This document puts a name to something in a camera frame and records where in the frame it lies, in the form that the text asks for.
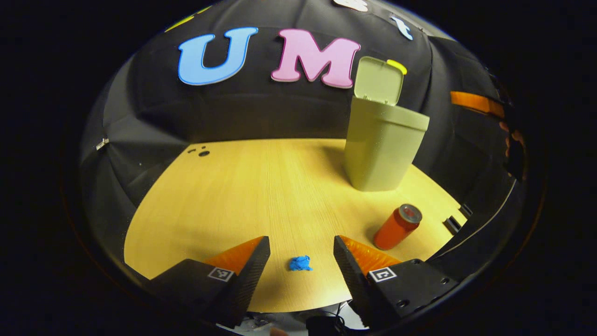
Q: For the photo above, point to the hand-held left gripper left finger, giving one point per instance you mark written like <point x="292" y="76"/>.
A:
<point x="249" y="275"/>

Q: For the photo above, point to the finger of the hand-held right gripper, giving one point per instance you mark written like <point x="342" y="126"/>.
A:
<point x="473" y="101"/>

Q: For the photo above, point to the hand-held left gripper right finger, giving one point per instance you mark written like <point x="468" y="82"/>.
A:
<point x="352" y="273"/>

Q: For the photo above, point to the blue paper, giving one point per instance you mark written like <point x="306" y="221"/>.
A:
<point x="300" y="263"/>

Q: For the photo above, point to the red pop can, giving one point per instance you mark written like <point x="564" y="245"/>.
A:
<point x="394" y="228"/>

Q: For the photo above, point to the green desktop garbage bin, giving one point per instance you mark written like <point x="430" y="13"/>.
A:
<point x="380" y="144"/>

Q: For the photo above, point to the black backdrop cloth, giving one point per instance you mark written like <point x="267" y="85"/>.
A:
<point x="261" y="112"/>

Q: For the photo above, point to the white clip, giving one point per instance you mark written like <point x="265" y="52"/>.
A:
<point x="102" y="143"/>

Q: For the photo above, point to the black table bracket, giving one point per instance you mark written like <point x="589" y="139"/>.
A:
<point x="465" y="210"/>
<point x="451" y="225"/>

